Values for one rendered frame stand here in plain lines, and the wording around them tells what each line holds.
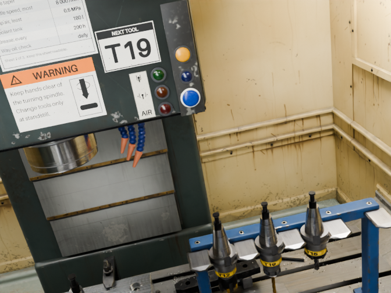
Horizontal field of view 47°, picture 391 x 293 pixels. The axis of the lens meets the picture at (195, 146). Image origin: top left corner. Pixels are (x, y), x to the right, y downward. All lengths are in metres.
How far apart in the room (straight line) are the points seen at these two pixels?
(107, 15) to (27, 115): 0.22
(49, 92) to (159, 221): 0.97
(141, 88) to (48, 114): 0.17
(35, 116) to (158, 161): 0.79
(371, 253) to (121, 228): 0.88
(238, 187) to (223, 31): 0.73
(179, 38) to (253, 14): 1.12
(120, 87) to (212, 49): 1.10
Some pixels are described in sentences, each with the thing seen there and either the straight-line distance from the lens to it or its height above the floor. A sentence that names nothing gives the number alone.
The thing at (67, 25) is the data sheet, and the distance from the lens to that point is 0.78.
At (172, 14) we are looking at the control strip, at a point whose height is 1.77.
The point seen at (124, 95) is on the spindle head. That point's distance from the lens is 0.81.
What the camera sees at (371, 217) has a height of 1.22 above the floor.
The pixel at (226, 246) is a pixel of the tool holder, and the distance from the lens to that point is 1.03.
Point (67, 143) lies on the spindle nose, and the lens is 0.99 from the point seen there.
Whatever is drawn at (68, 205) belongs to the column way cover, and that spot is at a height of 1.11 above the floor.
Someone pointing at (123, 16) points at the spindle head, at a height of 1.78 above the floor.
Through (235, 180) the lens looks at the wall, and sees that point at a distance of 2.10.
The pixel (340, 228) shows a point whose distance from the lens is 1.11.
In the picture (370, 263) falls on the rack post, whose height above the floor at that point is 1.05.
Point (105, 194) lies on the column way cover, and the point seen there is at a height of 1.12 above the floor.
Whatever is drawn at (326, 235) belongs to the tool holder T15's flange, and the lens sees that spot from 1.08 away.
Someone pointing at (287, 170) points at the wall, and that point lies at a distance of 2.16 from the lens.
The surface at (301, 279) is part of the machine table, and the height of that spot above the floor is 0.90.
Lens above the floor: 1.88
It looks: 25 degrees down
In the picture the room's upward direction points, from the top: 10 degrees counter-clockwise
